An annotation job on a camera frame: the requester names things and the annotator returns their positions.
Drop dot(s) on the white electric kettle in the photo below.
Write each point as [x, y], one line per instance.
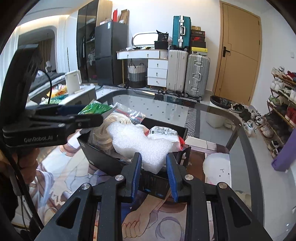
[73, 81]

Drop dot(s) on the person's left hand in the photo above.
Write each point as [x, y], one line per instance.
[28, 164]

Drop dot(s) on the white suitcase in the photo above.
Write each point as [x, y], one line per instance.
[177, 66]

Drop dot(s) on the white foam wrap piece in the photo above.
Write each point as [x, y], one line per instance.
[130, 139]

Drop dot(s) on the black refrigerator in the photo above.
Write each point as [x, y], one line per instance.
[110, 38]

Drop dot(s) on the wooden shoe rack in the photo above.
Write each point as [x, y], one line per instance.
[281, 105]

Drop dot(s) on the stack of shoe boxes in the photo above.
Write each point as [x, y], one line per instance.
[198, 42]

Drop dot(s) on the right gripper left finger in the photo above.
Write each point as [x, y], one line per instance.
[95, 210]

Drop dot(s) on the silver suitcase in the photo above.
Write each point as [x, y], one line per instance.
[196, 76]

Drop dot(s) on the wooden door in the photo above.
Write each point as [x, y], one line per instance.
[239, 54]

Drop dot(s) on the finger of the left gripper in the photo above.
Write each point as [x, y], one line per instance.
[79, 121]
[70, 109]

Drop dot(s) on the black bag on desk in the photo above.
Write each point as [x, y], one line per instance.
[162, 42]

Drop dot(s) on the teal suitcase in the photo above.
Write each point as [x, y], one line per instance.
[181, 33]

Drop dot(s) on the dark glass cabinet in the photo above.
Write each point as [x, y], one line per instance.
[89, 17]

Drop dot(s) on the black trash bin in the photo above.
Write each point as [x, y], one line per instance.
[220, 102]

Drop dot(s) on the oval mirror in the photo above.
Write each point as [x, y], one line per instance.
[144, 40]

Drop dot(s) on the green medicine packet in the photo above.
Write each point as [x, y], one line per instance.
[95, 107]

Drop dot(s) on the purple bag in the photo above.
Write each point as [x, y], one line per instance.
[286, 156]

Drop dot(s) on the anime print desk mat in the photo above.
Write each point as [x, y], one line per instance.
[75, 220]

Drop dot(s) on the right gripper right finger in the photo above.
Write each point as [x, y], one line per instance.
[232, 220]

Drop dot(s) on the woven laundry basket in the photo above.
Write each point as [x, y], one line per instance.
[137, 75]

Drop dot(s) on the white drawer desk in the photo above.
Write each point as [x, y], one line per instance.
[157, 64]

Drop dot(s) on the white red tissue packet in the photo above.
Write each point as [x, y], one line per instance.
[169, 134]

